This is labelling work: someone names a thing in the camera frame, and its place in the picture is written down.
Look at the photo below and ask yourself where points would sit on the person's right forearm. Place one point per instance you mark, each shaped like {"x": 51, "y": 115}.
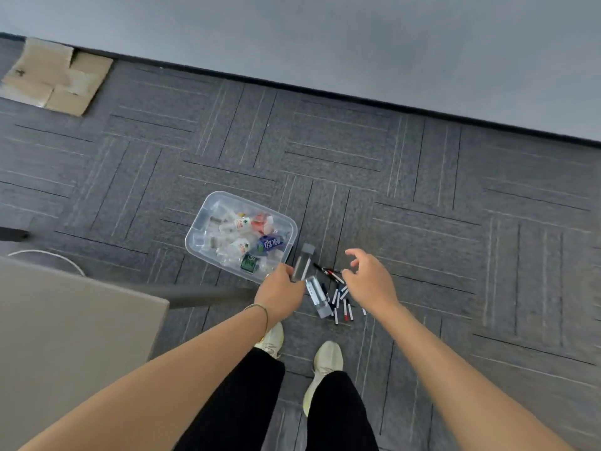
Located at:
{"x": 450, "y": 385}

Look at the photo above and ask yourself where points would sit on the person's left cream shoe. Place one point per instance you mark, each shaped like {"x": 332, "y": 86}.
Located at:
{"x": 273, "y": 340}

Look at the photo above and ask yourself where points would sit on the person's right cream shoe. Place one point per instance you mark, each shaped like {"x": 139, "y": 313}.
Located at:
{"x": 325, "y": 366}

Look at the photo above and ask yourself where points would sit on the person's left hand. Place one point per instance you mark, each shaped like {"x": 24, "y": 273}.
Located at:
{"x": 277, "y": 295}

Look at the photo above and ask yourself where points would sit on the person's right black trouser leg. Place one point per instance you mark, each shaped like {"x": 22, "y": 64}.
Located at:
{"x": 340, "y": 413}

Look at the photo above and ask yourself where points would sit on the dark grey table leg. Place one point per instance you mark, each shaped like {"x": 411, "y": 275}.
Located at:
{"x": 206, "y": 295}

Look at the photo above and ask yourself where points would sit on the person's black trouser leg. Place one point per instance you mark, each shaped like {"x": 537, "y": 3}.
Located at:
{"x": 340, "y": 413}
{"x": 239, "y": 403}

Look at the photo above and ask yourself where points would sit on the clear plastic storage bin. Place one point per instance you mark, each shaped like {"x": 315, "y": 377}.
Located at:
{"x": 206, "y": 230}

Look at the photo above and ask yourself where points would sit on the person's left forearm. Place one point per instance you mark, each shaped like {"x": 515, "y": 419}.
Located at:
{"x": 178, "y": 385}

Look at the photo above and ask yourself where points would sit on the clear rectangular pen case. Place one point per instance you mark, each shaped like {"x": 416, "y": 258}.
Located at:
{"x": 319, "y": 295}

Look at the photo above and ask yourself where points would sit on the person's left black trouser leg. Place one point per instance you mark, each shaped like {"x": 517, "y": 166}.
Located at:
{"x": 239, "y": 403}

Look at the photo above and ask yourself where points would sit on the person's right hand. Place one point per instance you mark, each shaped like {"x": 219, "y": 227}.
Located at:
{"x": 373, "y": 284}

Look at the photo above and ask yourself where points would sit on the pile of marker pens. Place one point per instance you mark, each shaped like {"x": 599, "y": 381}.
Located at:
{"x": 342, "y": 300}

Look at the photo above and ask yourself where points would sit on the black wall baseboard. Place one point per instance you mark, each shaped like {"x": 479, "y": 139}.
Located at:
{"x": 328, "y": 96}

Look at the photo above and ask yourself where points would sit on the black furniture foot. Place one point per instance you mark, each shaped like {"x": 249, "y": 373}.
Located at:
{"x": 13, "y": 234}

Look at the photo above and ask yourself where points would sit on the clear tube with grey cap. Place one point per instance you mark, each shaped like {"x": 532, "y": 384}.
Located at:
{"x": 305, "y": 258}

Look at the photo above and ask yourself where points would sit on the flattened brown cardboard piece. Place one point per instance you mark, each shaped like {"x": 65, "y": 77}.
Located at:
{"x": 51, "y": 79}

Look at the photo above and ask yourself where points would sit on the person's left fingers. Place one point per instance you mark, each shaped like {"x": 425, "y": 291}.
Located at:
{"x": 289, "y": 277}

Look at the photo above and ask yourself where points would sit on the person's right thumb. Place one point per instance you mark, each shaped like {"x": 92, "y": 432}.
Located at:
{"x": 348, "y": 279}

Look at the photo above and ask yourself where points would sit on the person's cream shoe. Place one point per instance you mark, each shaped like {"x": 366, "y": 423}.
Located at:
{"x": 273, "y": 340}
{"x": 325, "y": 366}

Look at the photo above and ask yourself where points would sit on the pile of small plastic bottles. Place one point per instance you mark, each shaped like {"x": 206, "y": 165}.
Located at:
{"x": 246, "y": 239}

